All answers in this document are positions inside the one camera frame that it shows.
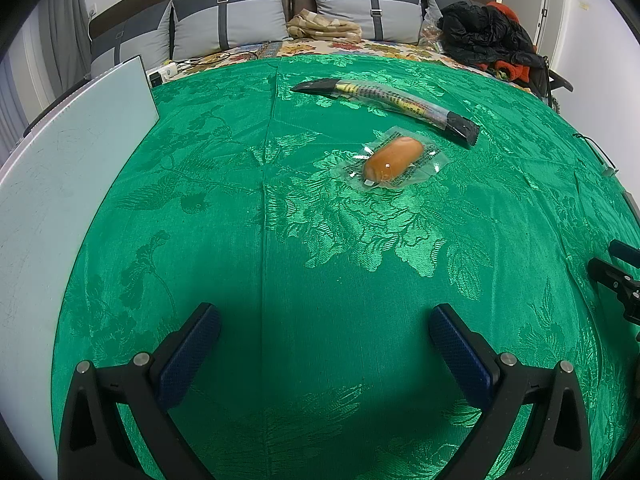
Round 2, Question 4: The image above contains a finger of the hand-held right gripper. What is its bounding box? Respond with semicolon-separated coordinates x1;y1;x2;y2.
587;257;634;294
609;240;640;267

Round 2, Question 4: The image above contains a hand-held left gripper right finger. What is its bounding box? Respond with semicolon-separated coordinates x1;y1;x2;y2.
428;302;593;480

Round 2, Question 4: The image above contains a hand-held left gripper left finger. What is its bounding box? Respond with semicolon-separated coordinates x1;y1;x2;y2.
57;302;222;480

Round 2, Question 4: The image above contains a long black snack packet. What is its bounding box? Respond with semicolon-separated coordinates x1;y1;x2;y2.
290;78;481;150

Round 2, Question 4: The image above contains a clear bun packet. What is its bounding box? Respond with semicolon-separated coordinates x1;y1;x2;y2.
345;126;451;192

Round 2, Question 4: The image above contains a green patterned cloth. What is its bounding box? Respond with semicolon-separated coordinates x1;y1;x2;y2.
50;56;640;480

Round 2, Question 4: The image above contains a dark chair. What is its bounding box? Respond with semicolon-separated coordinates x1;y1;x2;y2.
530;57;576;111

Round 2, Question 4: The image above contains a white board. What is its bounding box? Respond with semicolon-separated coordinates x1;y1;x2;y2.
0;56;161;480

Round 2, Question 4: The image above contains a door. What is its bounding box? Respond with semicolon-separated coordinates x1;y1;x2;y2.
532;0;568;61

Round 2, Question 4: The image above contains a black jacket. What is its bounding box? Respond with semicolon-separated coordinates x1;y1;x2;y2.
439;1;546;68

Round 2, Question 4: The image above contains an orange garment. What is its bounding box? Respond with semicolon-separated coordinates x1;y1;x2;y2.
482;1;547;84

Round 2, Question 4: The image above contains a white power strip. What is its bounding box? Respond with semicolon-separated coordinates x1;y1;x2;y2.
148;62;179;86

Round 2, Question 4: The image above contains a clear plastic bag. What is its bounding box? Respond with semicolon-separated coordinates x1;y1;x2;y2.
419;15;446;54

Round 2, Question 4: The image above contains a white sheer curtain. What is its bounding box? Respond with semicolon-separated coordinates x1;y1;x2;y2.
0;45;31;161

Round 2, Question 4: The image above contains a floral bedsheet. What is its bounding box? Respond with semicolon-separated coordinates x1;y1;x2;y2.
145;37;501;78

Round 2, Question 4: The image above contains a grey pillow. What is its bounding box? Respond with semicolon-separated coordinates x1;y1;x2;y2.
422;0;471;41
306;0;425;46
171;0;290;63
89;0;175;78

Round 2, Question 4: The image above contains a beige checked blanket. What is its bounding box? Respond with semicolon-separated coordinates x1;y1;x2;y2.
286;10;362;44

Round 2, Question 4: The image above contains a grey curtain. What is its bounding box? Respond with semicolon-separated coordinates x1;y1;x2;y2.
37;0;93;96

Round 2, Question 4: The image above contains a black charger cable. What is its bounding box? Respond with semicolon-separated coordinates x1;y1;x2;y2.
572;132;621;177

